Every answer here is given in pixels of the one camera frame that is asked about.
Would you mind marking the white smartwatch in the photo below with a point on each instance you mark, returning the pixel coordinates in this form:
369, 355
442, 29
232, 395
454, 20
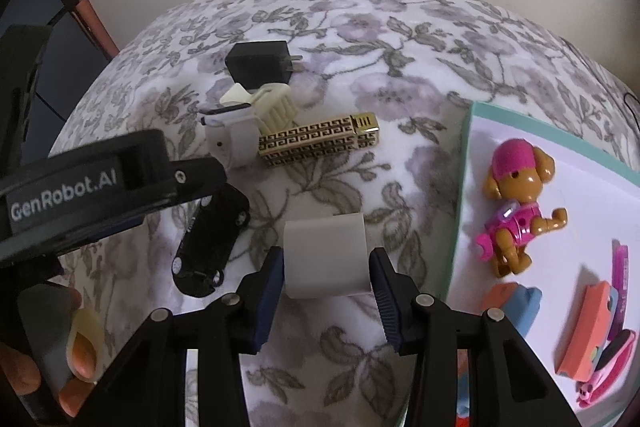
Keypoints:
232, 134

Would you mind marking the pink brown dog toy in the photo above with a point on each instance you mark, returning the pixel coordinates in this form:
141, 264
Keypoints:
516, 176

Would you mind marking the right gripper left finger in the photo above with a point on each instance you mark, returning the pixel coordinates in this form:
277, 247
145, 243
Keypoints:
146, 383

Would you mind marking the purple stick package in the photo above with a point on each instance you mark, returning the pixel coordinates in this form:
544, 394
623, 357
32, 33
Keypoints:
620, 271

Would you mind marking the teal white box lid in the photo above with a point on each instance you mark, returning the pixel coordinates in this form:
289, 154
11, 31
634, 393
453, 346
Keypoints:
601, 196

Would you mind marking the floral grey white blanket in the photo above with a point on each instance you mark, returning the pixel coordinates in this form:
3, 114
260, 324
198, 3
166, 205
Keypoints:
418, 65

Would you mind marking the person's left hand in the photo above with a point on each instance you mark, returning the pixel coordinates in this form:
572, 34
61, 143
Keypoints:
51, 355

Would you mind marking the dark blue cabinet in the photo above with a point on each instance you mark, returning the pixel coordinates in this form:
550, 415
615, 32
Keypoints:
47, 65

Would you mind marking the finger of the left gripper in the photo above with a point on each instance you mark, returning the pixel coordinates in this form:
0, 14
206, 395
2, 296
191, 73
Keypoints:
181, 181

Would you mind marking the cream hair claw clip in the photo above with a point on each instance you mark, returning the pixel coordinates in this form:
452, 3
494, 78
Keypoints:
273, 105

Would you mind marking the black power adapter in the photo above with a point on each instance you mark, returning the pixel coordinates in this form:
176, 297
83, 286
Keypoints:
254, 63

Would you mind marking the salmon pink board edge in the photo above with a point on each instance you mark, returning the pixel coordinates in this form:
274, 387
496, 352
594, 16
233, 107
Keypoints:
90, 18

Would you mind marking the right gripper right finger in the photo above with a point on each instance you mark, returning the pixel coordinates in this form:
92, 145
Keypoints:
508, 385

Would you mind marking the black toy car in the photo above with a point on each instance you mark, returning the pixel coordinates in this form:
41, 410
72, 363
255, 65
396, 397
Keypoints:
205, 249

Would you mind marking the gold black patterned lighter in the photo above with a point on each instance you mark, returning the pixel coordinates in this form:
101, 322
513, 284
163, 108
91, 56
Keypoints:
323, 138

